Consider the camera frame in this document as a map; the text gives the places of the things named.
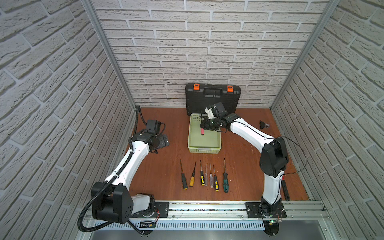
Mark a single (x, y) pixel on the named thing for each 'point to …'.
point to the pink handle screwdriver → (202, 131)
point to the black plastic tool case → (198, 97)
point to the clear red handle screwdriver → (211, 176)
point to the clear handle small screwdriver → (206, 178)
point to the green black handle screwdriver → (225, 180)
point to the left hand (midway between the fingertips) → (159, 141)
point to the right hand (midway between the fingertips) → (201, 124)
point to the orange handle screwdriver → (192, 179)
